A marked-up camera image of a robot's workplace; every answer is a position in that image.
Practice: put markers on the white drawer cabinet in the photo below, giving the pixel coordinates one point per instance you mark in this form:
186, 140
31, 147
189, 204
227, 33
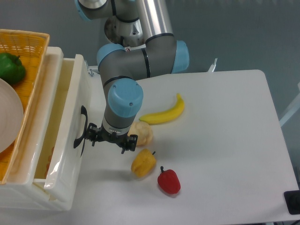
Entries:
20, 190

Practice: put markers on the black device at table edge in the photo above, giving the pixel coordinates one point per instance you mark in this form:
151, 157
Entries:
292, 199

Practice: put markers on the yellow banana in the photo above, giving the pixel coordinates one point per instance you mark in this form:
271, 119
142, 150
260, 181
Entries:
167, 115

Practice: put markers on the red bell pepper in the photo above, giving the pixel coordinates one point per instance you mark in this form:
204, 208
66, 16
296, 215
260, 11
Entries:
168, 181

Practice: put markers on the orange pastry in drawer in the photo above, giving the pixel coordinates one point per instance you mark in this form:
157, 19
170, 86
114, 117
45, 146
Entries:
49, 161

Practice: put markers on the green bell pepper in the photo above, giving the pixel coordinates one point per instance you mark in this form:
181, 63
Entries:
12, 70

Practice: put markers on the white metal frame bar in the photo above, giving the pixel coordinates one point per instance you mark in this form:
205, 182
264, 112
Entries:
290, 110

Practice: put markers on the yellow bell pepper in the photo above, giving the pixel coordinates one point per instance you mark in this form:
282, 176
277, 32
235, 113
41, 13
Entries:
143, 163

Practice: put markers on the white plate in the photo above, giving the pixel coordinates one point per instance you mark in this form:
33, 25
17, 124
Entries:
11, 115

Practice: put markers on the black drawer handle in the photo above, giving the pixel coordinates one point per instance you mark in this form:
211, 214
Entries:
83, 122

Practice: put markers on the white top drawer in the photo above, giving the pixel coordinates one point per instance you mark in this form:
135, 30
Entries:
73, 91

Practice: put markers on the orange woven basket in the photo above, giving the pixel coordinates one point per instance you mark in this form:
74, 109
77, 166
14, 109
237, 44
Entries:
31, 46

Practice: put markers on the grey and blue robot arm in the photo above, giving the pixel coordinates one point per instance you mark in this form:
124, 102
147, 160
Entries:
120, 69

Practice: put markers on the beige bread roll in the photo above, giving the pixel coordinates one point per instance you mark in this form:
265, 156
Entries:
143, 131

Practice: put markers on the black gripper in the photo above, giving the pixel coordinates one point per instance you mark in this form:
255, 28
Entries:
98, 134

